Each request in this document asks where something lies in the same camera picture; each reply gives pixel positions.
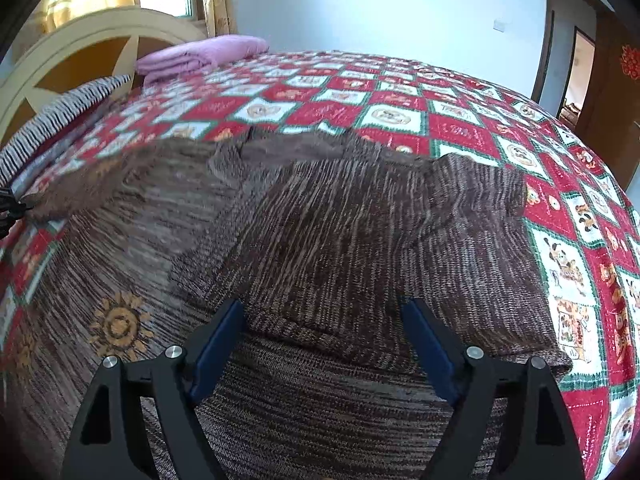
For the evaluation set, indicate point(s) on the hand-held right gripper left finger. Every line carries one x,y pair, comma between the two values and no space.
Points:
216,347

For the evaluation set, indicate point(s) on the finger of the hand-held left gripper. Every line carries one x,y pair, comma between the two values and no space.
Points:
9,210

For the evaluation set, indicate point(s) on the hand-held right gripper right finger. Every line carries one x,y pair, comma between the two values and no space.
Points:
431,355

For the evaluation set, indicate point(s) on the brown knitted sweater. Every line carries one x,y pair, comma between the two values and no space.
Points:
320,270

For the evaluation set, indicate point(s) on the black white striped pillow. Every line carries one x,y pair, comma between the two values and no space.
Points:
55,115

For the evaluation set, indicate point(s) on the cream wooden headboard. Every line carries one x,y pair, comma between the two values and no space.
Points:
85,50

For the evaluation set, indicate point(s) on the folded pink blanket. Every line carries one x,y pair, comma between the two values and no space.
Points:
200,55

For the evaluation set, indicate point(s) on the red checked printed bedspread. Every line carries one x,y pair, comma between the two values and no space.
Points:
380,105

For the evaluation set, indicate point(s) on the brown wooden door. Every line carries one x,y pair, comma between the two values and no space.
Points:
612,90

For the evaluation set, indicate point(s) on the red paper door decoration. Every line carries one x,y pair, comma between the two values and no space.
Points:
631,62

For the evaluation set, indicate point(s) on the dark door frame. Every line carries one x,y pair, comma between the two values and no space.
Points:
545,55

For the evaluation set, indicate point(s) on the white wall switch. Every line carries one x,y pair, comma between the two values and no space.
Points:
499,24

